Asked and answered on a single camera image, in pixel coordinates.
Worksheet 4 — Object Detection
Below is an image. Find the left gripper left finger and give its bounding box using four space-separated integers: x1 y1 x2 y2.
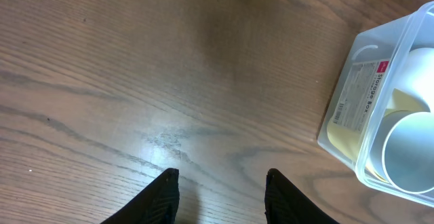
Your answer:
101 168 180 224

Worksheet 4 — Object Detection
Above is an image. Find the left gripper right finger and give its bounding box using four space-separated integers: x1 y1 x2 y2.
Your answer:
264 168 338 224

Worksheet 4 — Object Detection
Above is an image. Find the yellow plastic cup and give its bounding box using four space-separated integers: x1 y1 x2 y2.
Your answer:
325 88 431 184

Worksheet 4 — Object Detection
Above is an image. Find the clear plastic storage container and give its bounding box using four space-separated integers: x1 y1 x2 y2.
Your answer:
317 2 433 206

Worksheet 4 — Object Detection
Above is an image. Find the grey plastic cup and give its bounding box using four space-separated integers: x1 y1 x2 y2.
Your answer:
369 111 433 193

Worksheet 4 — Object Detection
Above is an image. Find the white plastic cup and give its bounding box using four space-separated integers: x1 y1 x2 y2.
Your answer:
395 48 433 112

